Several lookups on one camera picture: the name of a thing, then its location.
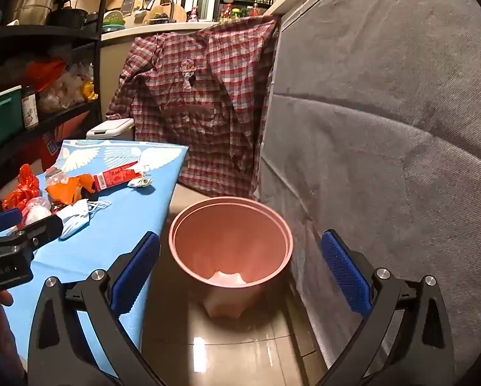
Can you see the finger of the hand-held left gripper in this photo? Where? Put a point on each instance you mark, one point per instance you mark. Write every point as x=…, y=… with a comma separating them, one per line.
x=5, y=219
x=43, y=229

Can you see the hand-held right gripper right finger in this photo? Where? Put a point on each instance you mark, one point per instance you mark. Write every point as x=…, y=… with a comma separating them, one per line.
x=345, y=269

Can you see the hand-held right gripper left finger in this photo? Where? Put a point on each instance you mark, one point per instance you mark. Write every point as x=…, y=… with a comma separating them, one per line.
x=138, y=273

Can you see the white face mask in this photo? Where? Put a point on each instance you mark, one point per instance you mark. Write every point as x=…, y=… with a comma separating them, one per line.
x=75, y=217

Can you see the red plastic bag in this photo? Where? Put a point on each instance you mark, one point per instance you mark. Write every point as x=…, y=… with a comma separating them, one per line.
x=23, y=187

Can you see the orange snack bag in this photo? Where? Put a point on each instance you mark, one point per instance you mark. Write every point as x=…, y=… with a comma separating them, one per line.
x=65, y=191

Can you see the red white milk carton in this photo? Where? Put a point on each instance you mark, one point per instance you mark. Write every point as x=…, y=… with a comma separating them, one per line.
x=114, y=177

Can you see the pink plastic bucket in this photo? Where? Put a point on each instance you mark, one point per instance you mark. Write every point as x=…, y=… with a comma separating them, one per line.
x=224, y=249

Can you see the white wrapper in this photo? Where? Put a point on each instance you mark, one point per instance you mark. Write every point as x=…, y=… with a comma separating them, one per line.
x=140, y=183

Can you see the person's left hand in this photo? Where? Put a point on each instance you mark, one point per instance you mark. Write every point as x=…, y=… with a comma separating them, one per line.
x=1, y=299

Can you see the blue wing print table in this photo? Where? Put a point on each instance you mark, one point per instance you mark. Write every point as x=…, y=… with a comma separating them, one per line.
x=116, y=209

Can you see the green storage box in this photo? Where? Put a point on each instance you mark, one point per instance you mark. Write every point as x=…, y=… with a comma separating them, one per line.
x=1, y=120

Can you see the glass spice jar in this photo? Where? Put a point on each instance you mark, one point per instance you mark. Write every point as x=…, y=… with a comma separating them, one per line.
x=30, y=108

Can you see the white lidded bin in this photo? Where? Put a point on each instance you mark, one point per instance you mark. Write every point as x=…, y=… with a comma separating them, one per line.
x=108, y=128

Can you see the clear bag of garlic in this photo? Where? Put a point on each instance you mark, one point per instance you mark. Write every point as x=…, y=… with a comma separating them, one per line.
x=61, y=90

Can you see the yellow packet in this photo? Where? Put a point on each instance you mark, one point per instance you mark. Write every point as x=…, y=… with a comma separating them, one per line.
x=89, y=90

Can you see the grey fabric sofa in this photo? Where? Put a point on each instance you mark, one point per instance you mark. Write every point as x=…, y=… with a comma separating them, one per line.
x=385, y=128

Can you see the red bag on shelf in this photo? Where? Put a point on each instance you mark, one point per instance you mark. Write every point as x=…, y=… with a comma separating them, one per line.
x=43, y=74

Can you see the red plaid shirt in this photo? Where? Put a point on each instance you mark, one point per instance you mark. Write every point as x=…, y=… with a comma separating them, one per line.
x=208, y=128

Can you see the black shelf rack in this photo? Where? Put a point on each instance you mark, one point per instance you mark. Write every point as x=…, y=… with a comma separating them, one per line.
x=43, y=32

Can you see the black cooking pot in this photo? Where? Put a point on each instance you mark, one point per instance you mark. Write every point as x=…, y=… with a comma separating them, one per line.
x=67, y=18

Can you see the green colander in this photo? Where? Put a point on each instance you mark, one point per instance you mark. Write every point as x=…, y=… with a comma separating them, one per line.
x=114, y=20

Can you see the white kitchen counter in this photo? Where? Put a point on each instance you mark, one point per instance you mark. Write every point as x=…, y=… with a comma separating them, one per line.
x=144, y=30

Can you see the metal grater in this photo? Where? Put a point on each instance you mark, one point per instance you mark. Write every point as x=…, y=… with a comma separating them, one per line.
x=127, y=2

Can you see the wooden cutting board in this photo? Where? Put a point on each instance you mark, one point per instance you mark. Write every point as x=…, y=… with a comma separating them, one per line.
x=178, y=14

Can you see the pink figurine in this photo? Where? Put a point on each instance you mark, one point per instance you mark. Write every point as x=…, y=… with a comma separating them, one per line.
x=193, y=14

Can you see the rack of spice jars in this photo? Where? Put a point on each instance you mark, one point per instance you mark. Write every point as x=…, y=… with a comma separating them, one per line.
x=244, y=6

